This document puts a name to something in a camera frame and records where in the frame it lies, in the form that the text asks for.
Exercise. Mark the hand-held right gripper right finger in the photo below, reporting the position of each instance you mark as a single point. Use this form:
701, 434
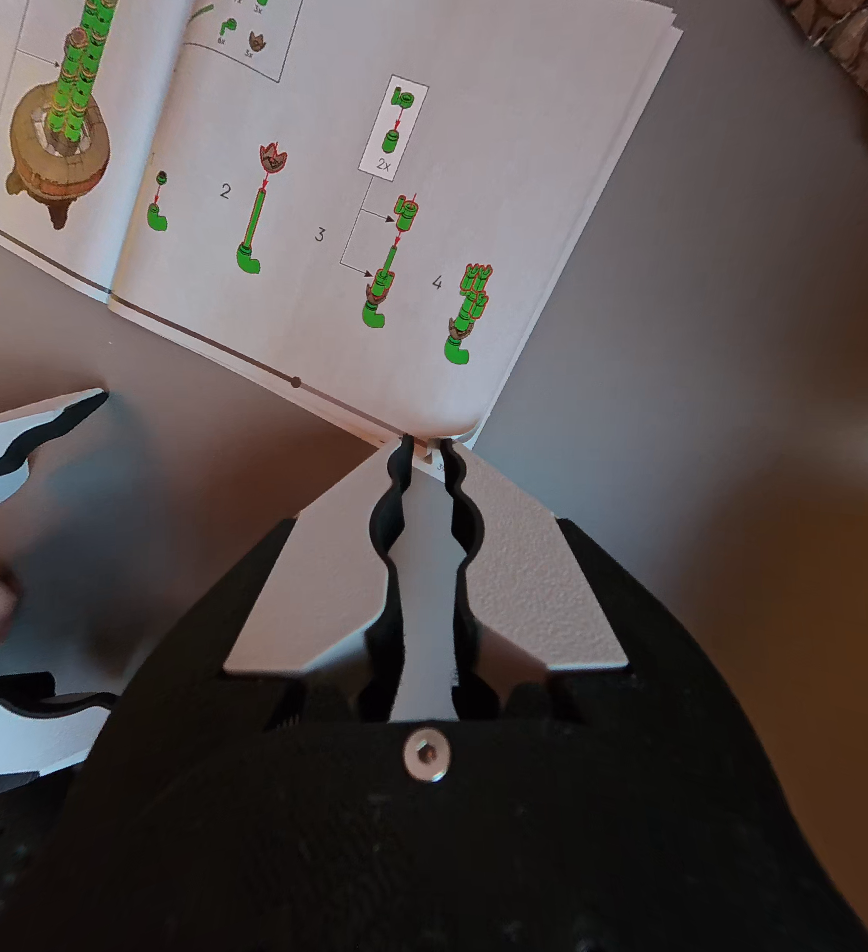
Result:
538, 595

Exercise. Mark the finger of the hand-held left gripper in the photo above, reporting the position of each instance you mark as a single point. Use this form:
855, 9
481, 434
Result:
17, 744
2, 431

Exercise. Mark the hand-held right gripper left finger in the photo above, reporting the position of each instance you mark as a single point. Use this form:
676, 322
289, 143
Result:
315, 595

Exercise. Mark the lego instruction booklet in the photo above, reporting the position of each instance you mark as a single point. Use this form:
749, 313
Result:
478, 149

